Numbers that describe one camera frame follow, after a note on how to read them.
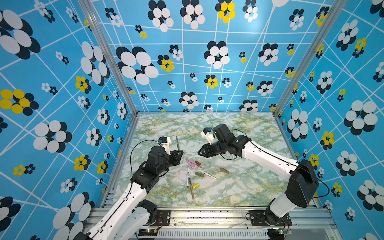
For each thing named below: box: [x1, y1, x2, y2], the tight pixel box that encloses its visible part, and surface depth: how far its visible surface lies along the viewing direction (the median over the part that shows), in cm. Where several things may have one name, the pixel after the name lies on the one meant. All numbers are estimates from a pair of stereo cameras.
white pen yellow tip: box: [198, 169, 219, 181], surface depth 90 cm
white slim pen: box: [186, 166, 190, 188], surface depth 88 cm
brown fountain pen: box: [188, 177, 195, 200], surface depth 84 cm
